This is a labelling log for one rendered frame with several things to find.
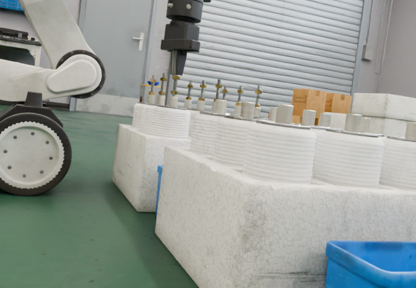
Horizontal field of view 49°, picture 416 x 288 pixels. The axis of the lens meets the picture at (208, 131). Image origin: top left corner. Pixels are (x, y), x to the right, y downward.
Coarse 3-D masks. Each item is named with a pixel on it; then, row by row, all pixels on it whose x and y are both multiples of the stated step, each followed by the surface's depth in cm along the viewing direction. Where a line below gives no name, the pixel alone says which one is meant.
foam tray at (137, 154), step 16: (128, 128) 126; (128, 144) 123; (144, 144) 106; (160, 144) 107; (176, 144) 108; (128, 160) 121; (144, 160) 106; (160, 160) 107; (112, 176) 142; (128, 176) 119; (144, 176) 106; (128, 192) 117; (144, 192) 106; (144, 208) 107
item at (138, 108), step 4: (136, 104) 135; (140, 104) 133; (144, 104) 133; (136, 108) 134; (140, 108) 133; (136, 112) 134; (140, 112) 133; (136, 116) 134; (140, 116) 133; (132, 120) 136; (136, 120) 133; (140, 120) 133; (132, 124) 135; (136, 124) 133; (140, 124) 133
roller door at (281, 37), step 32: (224, 0) 652; (256, 0) 670; (288, 0) 690; (320, 0) 710; (352, 0) 732; (224, 32) 657; (256, 32) 675; (288, 32) 695; (320, 32) 715; (352, 32) 737; (192, 64) 644; (224, 64) 662; (256, 64) 682; (288, 64) 700; (320, 64) 721; (352, 64) 743; (192, 96) 650; (288, 96) 707; (352, 96) 745
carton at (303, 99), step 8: (296, 96) 507; (304, 96) 493; (312, 96) 488; (320, 96) 492; (296, 104) 505; (304, 104) 491; (312, 104) 489; (320, 104) 493; (296, 112) 504; (320, 112) 494
